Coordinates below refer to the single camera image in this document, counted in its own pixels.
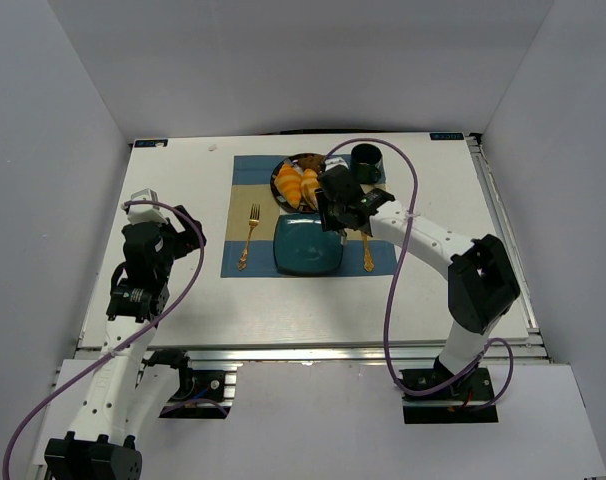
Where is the striped orange bread roll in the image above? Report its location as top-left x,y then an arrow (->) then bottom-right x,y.
274,163 -> 302,209

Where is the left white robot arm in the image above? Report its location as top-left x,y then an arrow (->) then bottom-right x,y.
44,199 -> 206,479

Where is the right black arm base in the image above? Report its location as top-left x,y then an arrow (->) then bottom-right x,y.
402,368 -> 499,425

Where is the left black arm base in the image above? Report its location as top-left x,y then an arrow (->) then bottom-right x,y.
142,349 -> 231,419

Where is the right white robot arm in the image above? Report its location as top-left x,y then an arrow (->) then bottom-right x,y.
316,166 -> 520,376

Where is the brown chocolate bread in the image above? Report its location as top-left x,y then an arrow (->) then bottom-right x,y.
294,154 -> 325,174

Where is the dark green mug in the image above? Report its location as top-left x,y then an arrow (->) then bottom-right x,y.
350,143 -> 382,184

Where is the teal square plate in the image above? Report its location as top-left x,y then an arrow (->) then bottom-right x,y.
273,214 -> 344,277

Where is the gold knife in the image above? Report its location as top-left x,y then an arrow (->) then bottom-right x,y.
361,232 -> 375,273

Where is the dark patterned round plate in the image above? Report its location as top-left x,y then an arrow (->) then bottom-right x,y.
270,153 -> 318,213

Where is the gold fork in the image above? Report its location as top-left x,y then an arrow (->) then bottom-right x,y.
237,204 -> 260,271

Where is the blue and beige placemat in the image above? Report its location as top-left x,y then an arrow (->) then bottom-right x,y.
221,154 -> 397,278

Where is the left blue corner label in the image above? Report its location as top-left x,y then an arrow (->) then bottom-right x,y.
133,139 -> 168,148

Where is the blue corner label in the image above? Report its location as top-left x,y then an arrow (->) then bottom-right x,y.
133,139 -> 168,148
429,132 -> 465,141

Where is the right blue corner label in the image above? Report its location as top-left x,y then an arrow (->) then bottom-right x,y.
429,132 -> 465,141

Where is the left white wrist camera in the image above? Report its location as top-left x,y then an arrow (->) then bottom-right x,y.
124,188 -> 168,225

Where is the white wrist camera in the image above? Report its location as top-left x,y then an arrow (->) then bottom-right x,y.
124,188 -> 168,225
323,156 -> 349,173

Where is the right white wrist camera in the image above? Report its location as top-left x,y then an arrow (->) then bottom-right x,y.
323,156 -> 349,173

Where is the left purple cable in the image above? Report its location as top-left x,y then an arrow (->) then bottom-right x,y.
1,200 -> 207,480

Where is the purple cable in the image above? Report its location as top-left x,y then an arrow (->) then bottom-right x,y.
323,139 -> 515,411
1,200 -> 207,480

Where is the aluminium table frame rail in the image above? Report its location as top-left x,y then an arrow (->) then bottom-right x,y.
180,344 -> 442,363

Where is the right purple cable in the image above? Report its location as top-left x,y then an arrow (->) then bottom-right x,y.
323,139 -> 515,411

